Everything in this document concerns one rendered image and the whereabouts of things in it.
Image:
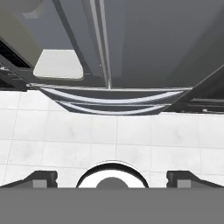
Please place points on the large grey fridge drawer front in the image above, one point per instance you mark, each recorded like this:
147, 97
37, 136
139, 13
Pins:
116, 94

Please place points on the beige cupboard run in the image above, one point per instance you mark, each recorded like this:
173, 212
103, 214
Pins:
17, 35

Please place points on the dark cupboard run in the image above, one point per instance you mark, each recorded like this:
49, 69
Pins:
204, 93

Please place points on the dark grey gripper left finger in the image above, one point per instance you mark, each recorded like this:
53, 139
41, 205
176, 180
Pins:
43, 178

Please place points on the white and black round disc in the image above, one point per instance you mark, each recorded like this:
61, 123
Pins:
112, 172

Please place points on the grey fridge door with dispenser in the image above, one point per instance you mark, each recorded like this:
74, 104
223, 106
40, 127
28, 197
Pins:
67, 32

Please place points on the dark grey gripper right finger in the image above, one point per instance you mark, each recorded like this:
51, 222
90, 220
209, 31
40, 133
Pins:
179, 178

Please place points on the small grey fridge drawer front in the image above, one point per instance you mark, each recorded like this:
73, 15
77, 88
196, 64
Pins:
116, 107

